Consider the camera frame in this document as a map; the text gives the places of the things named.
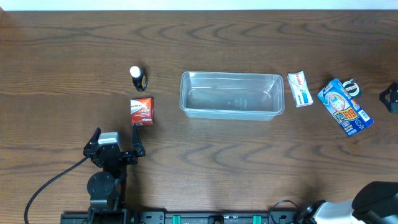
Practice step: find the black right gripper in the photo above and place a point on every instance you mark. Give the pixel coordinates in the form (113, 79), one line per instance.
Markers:
(390, 97)

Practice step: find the blue Kool Fever box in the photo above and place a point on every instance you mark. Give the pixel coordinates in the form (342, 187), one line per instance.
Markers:
(343, 107)

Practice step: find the white Panadol box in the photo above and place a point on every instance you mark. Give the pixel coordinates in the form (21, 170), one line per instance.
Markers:
(300, 91)

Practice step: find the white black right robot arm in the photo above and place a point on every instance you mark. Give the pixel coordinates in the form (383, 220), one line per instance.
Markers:
(377, 201)

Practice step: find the clear plastic container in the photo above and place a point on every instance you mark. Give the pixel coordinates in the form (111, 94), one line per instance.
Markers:
(237, 96)

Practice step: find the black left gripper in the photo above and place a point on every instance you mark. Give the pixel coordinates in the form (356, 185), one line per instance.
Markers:
(115, 154)

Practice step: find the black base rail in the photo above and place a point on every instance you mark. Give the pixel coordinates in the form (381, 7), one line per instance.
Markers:
(157, 217)

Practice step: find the dark bottle white cap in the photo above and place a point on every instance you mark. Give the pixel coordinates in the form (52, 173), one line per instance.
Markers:
(138, 78)

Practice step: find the dark green round-label packet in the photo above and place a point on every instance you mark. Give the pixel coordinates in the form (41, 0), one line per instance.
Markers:
(352, 88)

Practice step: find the red medicine box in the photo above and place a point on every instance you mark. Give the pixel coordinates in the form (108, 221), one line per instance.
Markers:
(142, 111)

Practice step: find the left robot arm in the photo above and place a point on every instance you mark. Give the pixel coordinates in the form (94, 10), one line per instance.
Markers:
(107, 188)

